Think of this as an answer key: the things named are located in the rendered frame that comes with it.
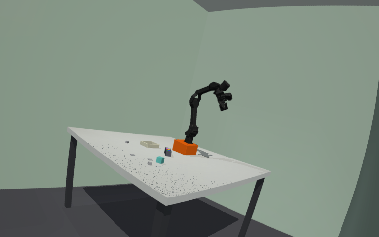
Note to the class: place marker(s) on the teal cube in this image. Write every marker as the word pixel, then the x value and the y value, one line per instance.
pixel 160 160

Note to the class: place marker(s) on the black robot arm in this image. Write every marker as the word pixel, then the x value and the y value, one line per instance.
pixel 194 103

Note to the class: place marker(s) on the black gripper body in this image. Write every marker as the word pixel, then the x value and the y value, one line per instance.
pixel 219 95

